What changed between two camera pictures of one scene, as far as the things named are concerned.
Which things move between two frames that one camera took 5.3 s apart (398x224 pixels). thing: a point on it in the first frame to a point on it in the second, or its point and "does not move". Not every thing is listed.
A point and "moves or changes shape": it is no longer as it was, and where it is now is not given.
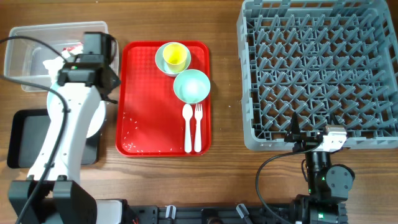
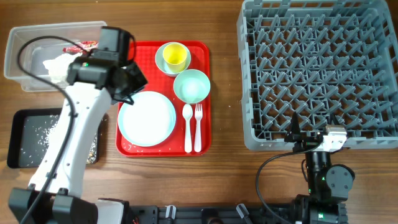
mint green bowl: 191,86 does not move
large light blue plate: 98,119 moves or changes shape
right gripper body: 306,141 does not move
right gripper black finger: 293,135 does not move
